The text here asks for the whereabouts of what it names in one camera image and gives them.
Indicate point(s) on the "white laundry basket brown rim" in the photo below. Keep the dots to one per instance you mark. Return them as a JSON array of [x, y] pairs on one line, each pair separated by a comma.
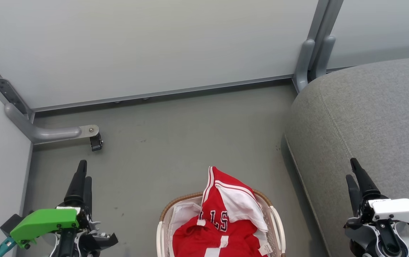
[[279, 225]]

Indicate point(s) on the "red garment with white patches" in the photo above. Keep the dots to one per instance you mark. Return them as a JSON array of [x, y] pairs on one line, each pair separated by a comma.
[[190, 239]]

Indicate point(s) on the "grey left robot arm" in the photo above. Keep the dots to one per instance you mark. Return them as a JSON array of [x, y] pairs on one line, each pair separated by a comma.
[[54, 250]]

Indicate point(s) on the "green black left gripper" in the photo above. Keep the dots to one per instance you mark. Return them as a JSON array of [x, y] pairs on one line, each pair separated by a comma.
[[44, 221]]

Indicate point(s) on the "grey partition post foot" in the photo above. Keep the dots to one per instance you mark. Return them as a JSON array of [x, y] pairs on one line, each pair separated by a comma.
[[303, 64], [325, 53]]

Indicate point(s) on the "grey partition foot bar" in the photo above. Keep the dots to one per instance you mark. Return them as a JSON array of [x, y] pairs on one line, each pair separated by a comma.
[[44, 134]]

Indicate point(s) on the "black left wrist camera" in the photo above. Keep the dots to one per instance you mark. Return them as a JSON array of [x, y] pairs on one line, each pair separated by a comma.
[[11, 223]]

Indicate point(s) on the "grey fabric sofa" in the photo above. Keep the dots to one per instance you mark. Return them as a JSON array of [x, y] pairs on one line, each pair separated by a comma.
[[368, 114]]

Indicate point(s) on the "grey partition bottom rail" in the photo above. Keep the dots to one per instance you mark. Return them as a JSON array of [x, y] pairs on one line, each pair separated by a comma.
[[154, 94]]

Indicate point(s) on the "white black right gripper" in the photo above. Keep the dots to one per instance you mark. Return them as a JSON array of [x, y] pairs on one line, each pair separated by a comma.
[[397, 210]]

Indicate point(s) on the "red lettered basketball jersey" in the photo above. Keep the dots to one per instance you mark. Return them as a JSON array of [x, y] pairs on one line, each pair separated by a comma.
[[213, 203]]

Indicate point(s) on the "dark grey post bracket plate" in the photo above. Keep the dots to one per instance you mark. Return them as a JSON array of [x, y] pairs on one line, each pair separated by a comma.
[[8, 91]]

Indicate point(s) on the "black caster wheel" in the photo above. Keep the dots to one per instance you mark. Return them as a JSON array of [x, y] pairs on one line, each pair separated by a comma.
[[96, 143]]

